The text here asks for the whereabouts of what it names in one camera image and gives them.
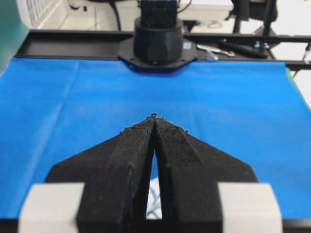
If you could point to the black handled tool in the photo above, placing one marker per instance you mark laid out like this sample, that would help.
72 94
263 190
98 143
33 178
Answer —
243 50

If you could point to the blue table cloth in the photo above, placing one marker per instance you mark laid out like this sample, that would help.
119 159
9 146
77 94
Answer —
53 109

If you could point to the black table frame rail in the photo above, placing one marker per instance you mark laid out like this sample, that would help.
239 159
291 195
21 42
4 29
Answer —
101 45

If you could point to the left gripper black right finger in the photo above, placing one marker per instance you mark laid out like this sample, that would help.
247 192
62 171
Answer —
205 190

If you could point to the silver metal tool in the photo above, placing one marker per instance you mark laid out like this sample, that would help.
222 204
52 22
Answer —
216 50

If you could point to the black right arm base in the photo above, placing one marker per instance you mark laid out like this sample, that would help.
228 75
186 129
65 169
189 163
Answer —
158 41

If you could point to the white blue-striped towel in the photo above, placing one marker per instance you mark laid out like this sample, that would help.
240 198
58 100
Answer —
154 202

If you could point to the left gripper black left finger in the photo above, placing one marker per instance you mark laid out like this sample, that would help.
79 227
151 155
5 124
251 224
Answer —
98 190

